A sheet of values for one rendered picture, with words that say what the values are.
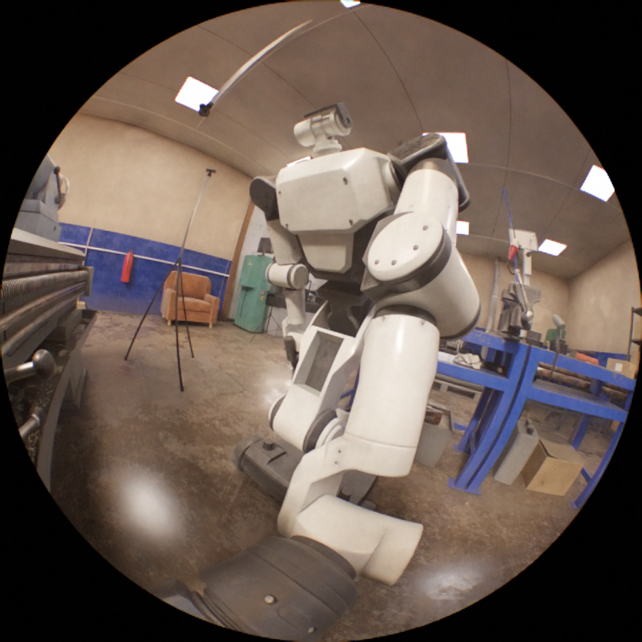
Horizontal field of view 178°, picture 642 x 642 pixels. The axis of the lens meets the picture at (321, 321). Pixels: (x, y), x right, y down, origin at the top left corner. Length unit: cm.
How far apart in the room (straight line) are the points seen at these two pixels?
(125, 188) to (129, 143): 95
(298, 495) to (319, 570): 7
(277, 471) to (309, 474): 64
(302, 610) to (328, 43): 292
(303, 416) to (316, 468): 35
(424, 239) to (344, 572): 24
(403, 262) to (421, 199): 13
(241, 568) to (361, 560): 8
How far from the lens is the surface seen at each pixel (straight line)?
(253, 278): 403
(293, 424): 53
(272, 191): 57
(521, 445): 154
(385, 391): 16
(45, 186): 117
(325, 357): 56
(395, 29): 265
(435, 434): 133
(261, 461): 85
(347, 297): 50
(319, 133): 50
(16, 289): 63
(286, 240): 62
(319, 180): 41
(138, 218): 428
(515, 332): 112
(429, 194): 28
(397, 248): 17
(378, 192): 39
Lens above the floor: 80
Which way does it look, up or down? 4 degrees down
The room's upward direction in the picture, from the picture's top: 13 degrees clockwise
